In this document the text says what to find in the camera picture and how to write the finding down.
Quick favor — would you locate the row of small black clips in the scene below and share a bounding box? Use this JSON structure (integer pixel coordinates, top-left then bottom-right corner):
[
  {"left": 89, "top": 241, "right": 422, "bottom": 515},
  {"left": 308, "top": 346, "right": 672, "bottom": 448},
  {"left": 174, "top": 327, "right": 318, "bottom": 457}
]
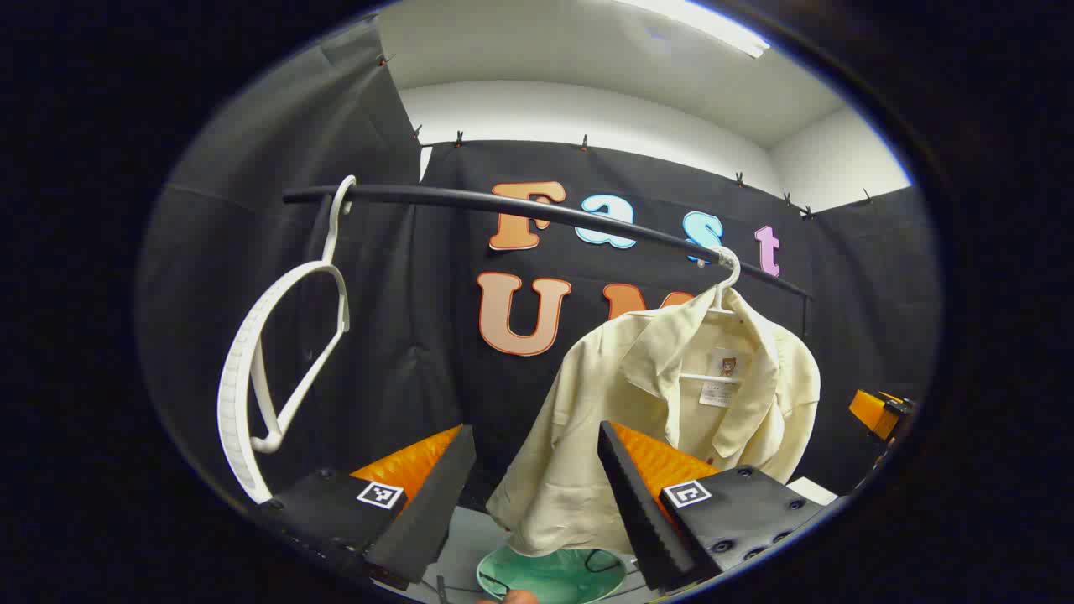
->
[{"left": 378, "top": 55, "right": 873, "bottom": 221}]

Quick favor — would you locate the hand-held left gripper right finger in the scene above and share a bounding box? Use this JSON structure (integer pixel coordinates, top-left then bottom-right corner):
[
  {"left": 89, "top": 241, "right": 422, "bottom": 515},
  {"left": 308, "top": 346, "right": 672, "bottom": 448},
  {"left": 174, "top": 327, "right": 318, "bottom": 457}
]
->
[{"left": 597, "top": 421, "right": 827, "bottom": 595}]

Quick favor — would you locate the white clothes hanger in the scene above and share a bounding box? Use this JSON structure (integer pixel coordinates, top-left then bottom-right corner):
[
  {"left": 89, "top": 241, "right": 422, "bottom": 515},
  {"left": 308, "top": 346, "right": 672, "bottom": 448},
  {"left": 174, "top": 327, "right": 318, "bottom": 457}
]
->
[
  {"left": 216, "top": 174, "right": 358, "bottom": 504},
  {"left": 678, "top": 246, "right": 746, "bottom": 385}
]

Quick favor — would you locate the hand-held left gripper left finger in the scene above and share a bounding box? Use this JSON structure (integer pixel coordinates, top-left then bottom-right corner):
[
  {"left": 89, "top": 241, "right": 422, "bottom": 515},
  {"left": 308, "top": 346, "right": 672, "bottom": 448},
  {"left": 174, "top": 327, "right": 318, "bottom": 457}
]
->
[{"left": 260, "top": 424, "right": 477, "bottom": 592}]

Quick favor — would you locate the cream collared shirt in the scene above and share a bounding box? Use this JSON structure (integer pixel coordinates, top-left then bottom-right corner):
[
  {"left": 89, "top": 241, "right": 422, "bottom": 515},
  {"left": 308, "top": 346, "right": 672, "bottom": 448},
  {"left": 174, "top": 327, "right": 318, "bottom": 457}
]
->
[{"left": 487, "top": 287, "right": 821, "bottom": 558}]

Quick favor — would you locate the black backdrop cloth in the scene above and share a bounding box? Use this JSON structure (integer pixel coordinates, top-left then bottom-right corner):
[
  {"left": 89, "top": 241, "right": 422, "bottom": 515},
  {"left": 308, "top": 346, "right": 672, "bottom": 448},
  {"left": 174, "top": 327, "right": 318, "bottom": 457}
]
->
[{"left": 138, "top": 21, "right": 941, "bottom": 538}]

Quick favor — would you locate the green laundry hamper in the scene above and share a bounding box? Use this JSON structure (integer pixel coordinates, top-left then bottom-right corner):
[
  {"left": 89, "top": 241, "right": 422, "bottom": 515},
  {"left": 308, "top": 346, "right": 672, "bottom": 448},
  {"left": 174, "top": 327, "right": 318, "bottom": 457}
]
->
[{"left": 476, "top": 545, "right": 628, "bottom": 604}]

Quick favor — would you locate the black clothes rack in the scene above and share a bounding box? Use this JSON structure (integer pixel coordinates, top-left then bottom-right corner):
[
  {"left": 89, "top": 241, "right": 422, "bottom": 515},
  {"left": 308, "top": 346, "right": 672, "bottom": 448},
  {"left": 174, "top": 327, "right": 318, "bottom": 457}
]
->
[{"left": 283, "top": 185, "right": 813, "bottom": 336}]

